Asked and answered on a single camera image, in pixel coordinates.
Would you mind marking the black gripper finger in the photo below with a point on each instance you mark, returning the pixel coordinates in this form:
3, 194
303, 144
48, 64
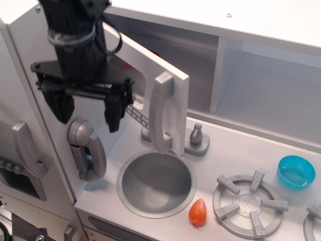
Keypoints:
115, 105
61, 104

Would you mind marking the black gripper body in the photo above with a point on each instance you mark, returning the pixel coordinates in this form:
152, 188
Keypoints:
84, 71

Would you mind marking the white microwave door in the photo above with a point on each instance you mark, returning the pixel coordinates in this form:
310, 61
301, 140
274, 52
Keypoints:
165, 100

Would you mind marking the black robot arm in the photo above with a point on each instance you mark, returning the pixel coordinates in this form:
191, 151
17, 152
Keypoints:
75, 29

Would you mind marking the red felt chili pepper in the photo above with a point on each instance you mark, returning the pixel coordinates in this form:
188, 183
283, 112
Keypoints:
116, 63

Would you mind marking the grey toy telephone handset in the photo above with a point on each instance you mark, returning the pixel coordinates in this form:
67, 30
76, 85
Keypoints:
87, 149

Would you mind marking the grey ice dispenser panel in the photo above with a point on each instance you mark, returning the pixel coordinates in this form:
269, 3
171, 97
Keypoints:
17, 177

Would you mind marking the grey toy faucet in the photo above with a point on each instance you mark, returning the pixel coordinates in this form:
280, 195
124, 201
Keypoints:
198, 140

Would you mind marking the silver round sink basin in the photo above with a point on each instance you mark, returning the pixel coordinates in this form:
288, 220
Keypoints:
156, 186

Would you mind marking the orange plastic egg toy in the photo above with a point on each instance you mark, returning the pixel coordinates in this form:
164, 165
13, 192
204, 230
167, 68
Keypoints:
198, 212

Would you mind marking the grey stove burner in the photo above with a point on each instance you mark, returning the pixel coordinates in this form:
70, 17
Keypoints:
313, 214
247, 206

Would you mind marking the turquoise plastic bowl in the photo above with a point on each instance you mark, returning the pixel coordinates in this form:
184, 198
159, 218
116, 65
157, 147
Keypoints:
295, 172

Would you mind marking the grey oven door handle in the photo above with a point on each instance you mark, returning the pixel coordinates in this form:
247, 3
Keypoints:
68, 233

